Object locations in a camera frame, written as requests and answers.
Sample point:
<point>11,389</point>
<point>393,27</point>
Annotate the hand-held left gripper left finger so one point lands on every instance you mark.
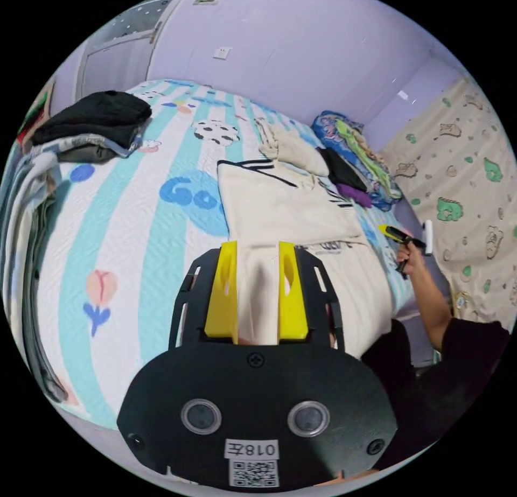
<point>221,299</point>

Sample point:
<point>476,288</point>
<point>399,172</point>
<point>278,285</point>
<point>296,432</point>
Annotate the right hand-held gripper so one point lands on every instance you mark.
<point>406,238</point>

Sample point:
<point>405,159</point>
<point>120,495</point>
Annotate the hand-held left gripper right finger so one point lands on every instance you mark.
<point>293,311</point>

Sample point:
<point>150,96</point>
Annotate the white sweatshirt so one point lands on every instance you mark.
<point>282,206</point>

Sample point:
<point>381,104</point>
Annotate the person's right forearm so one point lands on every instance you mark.
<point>434,307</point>

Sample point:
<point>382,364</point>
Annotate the person's right hand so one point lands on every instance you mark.
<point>412,262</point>

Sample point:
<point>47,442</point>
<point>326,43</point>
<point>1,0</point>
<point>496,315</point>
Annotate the beige curtain with animal print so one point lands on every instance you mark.
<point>456,190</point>

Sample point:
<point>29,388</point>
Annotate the blue printed blanket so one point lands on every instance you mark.
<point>363,149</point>

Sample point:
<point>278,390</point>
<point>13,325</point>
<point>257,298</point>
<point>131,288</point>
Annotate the bed with striped printed quilt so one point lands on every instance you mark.
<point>133,230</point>

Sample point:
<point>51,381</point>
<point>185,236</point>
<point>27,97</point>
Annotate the pile of cream, black, purple clothes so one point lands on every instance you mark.
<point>299,151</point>

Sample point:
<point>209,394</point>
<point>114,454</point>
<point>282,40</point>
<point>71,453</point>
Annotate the stack of grey folded clothes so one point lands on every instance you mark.
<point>28,238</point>

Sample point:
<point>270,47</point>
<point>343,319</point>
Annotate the pile of clothes with black top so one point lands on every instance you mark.
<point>97,119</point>

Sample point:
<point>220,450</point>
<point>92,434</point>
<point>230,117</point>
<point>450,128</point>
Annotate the white door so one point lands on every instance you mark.
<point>117,48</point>

